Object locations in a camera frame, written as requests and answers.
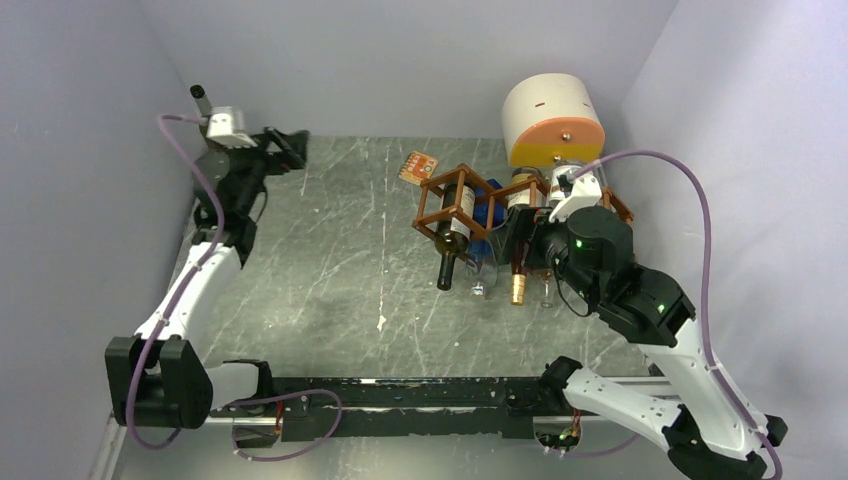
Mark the dark green black-capped bottle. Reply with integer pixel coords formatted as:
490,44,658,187
434,182,475,291

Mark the dark gold-capped wine bottle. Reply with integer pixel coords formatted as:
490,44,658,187
507,167,546,306

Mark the clear blue-label bottle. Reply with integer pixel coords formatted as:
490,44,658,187
463,178,508,299

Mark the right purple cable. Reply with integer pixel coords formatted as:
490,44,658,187
570,149,784,480

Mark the small orange card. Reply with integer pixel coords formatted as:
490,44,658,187
398,151,439,186

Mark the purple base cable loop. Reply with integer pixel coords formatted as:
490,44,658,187
230,389,344,464

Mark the cream orange cylinder container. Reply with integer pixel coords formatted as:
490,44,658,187
501,73,606,168

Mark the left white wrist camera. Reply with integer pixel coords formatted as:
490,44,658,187
206,106,258,149

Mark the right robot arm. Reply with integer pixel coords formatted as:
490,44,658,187
487,206,787,479

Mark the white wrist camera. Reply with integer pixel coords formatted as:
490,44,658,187
206,106,258,149
548,172,602,222

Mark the clear round liquor bottle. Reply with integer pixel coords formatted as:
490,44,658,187
550,161,600,318

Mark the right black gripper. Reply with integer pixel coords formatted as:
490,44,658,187
486,202,599,304

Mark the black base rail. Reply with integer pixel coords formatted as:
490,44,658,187
206,377,573,442

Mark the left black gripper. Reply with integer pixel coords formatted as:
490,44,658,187
221,126,309,216

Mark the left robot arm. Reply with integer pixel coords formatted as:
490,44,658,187
105,127,310,429

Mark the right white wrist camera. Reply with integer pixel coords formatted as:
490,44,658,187
548,172,602,222

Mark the brown wooden wine rack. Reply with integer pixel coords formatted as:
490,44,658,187
411,163,636,266

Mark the olive green wine bottle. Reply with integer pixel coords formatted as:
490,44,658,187
189,84,212,117

